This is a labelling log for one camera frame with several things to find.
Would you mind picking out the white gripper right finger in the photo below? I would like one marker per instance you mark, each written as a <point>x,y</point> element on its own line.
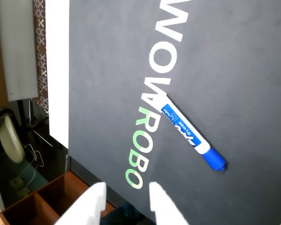
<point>165,208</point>

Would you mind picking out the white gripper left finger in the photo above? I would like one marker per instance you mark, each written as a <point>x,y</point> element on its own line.
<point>89,206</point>

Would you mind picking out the blue dry erase marker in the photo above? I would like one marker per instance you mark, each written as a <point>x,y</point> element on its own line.
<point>185,129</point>

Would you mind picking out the brown wooden shelf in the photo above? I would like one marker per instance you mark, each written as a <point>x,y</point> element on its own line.
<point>49,199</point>

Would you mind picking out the beige oval object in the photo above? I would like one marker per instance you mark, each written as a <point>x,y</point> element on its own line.
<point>11,140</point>

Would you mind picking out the dark grey WOWROBO mat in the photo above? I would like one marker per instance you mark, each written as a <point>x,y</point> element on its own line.
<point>224,70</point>

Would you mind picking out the red patterned chair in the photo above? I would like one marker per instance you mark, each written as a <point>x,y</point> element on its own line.
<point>41,58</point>

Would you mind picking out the white foam sheet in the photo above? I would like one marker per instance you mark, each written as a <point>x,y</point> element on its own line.
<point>16,47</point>

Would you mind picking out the black chair frame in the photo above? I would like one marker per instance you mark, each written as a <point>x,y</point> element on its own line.
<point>37,126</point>

